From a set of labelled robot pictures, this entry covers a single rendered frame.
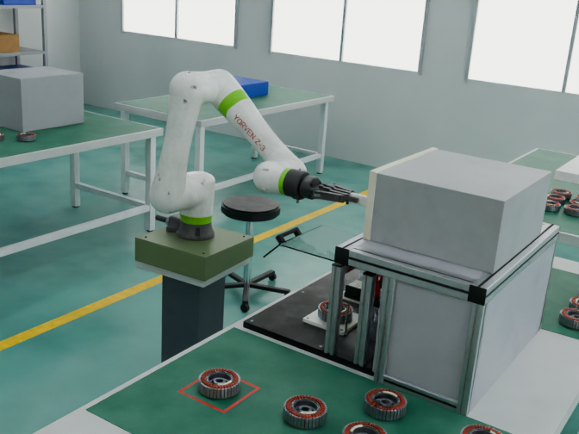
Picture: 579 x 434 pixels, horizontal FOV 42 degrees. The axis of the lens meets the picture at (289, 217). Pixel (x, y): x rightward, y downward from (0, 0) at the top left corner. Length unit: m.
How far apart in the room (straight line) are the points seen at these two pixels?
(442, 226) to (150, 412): 0.91
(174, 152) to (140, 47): 6.80
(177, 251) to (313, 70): 5.31
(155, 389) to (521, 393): 1.02
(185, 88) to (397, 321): 1.08
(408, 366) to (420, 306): 0.19
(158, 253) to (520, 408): 1.40
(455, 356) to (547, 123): 5.06
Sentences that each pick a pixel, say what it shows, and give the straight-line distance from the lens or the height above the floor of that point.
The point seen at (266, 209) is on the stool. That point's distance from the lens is 4.20.
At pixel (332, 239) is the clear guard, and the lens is 2.30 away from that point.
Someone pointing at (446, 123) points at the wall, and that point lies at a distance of 7.28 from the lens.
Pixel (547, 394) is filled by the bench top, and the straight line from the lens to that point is 2.30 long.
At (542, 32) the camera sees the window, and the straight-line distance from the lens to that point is 6.93.
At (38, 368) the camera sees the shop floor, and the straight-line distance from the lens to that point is 3.76.
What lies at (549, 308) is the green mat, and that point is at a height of 0.75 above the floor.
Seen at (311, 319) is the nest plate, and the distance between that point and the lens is 2.43.
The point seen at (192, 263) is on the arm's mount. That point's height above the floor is 0.80.
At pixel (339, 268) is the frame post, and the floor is 1.05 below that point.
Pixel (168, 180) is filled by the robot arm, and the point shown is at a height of 1.10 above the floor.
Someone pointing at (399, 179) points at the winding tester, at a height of 1.31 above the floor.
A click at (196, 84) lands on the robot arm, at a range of 2.60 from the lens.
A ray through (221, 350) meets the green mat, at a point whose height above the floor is 0.75.
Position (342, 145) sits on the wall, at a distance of 7.82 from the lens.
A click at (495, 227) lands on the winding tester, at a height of 1.24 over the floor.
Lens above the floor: 1.84
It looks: 18 degrees down
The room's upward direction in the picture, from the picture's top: 4 degrees clockwise
